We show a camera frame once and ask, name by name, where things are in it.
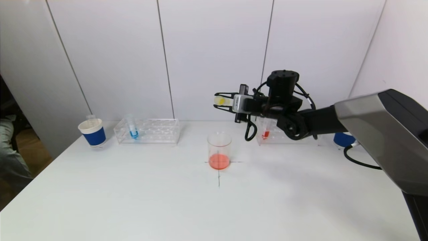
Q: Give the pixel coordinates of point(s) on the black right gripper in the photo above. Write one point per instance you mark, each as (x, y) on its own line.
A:
(242, 103)

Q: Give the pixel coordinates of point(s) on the white paper cup blue sleeve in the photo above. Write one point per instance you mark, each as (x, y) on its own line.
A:
(342, 140)
(95, 137)

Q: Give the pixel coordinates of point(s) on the red pigment test tube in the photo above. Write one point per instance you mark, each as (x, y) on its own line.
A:
(265, 134)

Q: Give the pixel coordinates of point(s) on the clear acrylic test tube rack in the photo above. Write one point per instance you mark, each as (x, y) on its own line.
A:
(260, 140)
(150, 134)

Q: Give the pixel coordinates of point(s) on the orange pigment test tube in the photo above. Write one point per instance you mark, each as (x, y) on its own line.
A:
(90, 119)

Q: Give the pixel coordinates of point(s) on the clear glass beaker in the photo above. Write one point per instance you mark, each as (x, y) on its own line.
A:
(219, 161)

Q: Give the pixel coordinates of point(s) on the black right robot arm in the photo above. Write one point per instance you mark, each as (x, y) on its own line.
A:
(384, 134)

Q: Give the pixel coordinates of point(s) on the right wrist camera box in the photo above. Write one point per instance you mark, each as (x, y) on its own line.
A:
(242, 103)

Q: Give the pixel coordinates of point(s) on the yellow pigment test tube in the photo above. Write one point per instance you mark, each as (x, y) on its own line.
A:
(220, 100)

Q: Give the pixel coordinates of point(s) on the person in grey clothes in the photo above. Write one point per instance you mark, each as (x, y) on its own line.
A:
(10, 160)

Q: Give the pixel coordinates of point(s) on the blue pigment test tube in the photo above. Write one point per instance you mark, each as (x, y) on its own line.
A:
(134, 134)

